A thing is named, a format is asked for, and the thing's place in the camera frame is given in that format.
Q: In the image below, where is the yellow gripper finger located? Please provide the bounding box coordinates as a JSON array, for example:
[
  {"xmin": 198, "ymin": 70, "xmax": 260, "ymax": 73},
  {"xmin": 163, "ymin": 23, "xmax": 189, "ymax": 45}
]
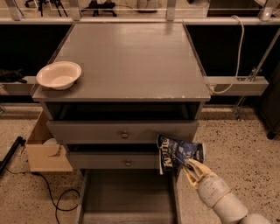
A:
[
  {"xmin": 188, "ymin": 159, "xmax": 212, "ymax": 177},
  {"xmin": 185, "ymin": 167, "xmax": 200, "ymax": 188}
]

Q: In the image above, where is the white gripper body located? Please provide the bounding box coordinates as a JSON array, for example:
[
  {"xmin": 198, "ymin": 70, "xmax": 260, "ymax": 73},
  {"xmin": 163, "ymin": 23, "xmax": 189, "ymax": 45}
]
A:
[{"xmin": 198, "ymin": 174, "xmax": 230, "ymax": 208}]

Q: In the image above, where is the blue chip bag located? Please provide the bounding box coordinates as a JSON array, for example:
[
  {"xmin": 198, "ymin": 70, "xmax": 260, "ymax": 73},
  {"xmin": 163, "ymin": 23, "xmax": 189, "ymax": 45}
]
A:
[{"xmin": 157, "ymin": 135, "xmax": 206, "ymax": 174}]

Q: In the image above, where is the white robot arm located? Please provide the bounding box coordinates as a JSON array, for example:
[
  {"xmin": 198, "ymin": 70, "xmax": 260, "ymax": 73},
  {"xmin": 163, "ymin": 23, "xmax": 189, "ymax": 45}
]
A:
[{"xmin": 184, "ymin": 159, "xmax": 271, "ymax": 224}]

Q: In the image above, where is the bottom grey drawer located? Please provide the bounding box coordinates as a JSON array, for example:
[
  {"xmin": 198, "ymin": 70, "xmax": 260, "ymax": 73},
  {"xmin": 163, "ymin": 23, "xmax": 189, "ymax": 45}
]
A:
[{"xmin": 75, "ymin": 170, "xmax": 181, "ymax": 224}]

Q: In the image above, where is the grey drawer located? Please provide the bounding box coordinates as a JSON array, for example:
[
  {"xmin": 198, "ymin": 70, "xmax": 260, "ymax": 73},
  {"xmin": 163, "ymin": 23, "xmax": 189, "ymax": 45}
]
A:
[
  {"xmin": 75, "ymin": 170, "xmax": 181, "ymax": 224},
  {"xmin": 47, "ymin": 121, "xmax": 198, "ymax": 144},
  {"xmin": 66, "ymin": 152, "xmax": 161, "ymax": 169}
]

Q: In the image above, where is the grey drawer cabinet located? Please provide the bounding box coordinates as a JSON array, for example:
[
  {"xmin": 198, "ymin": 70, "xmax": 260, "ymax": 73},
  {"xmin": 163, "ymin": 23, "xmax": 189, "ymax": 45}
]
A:
[{"xmin": 31, "ymin": 22, "xmax": 212, "ymax": 224}]

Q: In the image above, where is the middle grey drawer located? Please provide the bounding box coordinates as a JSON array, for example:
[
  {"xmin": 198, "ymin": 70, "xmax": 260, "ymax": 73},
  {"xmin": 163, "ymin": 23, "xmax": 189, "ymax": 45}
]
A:
[{"xmin": 66, "ymin": 152, "xmax": 161, "ymax": 169}]

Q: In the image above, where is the top grey drawer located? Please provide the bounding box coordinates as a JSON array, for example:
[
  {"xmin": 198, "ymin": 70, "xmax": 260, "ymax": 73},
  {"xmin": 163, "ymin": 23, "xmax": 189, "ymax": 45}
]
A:
[{"xmin": 47, "ymin": 121, "xmax": 198, "ymax": 144}]

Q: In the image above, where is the black cart at right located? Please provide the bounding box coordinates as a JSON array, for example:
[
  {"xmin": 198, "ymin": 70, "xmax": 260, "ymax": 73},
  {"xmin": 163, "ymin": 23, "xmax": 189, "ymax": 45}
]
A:
[{"xmin": 259, "ymin": 62, "xmax": 280, "ymax": 139}]

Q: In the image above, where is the cardboard box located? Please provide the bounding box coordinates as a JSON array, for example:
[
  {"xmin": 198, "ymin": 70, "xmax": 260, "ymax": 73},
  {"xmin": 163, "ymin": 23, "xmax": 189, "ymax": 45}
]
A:
[{"xmin": 25, "ymin": 112, "xmax": 73, "ymax": 172}]

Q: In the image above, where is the white bowl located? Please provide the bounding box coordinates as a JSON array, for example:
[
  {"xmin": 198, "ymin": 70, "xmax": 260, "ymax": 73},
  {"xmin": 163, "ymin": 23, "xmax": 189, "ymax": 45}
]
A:
[{"xmin": 36, "ymin": 61, "xmax": 81, "ymax": 90}]

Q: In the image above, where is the black bar on floor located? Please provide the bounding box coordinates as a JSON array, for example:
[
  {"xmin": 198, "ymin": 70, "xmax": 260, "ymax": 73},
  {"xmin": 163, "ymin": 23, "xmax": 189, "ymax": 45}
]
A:
[{"xmin": 0, "ymin": 136, "xmax": 25, "ymax": 175}]

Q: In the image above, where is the metal frame rail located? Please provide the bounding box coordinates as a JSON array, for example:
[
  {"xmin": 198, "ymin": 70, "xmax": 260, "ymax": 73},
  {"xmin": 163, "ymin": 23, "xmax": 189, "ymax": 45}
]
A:
[{"xmin": 0, "ymin": 76, "xmax": 269, "ymax": 96}]

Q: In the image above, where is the white hanging cable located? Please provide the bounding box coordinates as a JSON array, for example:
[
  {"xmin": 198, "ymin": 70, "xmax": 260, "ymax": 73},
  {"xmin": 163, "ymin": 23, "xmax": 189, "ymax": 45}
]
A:
[{"xmin": 208, "ymin": 15, "xmax": 246, "ymax": 95}]

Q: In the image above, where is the black floor cable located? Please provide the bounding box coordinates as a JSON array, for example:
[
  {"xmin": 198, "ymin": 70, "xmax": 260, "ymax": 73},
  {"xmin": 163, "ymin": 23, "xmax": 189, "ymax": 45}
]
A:
[{"xmin": 4, "ymin": 166, "xmax": 81, "ymax": 224}]

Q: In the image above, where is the black object on rail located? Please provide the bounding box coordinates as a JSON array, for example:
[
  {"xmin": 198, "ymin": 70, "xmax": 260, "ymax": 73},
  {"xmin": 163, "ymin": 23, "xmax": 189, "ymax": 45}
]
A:
[{"xmin": 0, "ymin": 69, "xmax": 27, "ymax": 84}]

